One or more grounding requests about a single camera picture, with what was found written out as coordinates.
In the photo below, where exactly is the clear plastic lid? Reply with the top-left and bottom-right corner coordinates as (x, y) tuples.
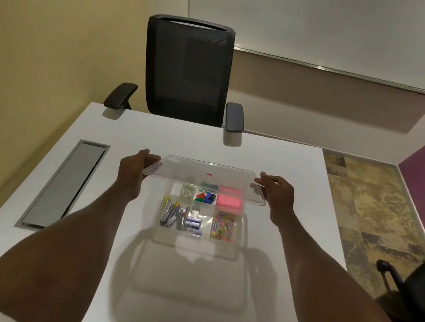
(140, 150), (272, 208)

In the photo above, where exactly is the white wall board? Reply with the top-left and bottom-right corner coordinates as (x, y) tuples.
(174, 0), (425, 92)

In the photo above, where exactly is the black mesh office chair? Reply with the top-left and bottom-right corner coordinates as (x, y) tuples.
(102, 7), (262, 135)

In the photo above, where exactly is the metal board ledge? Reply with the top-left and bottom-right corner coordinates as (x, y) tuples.
(231, 46), (425, 98)

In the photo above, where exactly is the person's left forearm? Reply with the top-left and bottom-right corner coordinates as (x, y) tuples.
(0, 166), (150, 322)

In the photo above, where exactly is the person's right hand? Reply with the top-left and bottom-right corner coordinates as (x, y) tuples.
(248, 170), (300, 225)

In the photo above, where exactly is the grey table cable cover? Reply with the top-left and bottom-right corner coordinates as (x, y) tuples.
(14, 131), (112, 240)

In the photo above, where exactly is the pink sticky note pad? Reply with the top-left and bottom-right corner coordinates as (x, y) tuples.
(216, 193), (245, 211)

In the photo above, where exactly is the person's right forearm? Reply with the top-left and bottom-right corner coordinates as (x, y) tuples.
(250, 212), (425, 322)

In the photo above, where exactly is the group of batteries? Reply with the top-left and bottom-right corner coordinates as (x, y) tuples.
(184, 216), (205, 236)

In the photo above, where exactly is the person's left hand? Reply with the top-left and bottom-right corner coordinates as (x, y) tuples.
(114, 145), (163, 201)

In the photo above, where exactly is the clear plastic organizer box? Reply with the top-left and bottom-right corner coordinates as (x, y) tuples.
(148, 176), (252, 263)

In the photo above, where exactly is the pile of colourful paper clips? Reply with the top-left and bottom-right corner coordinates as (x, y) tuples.
(209, 210), (240, 243)

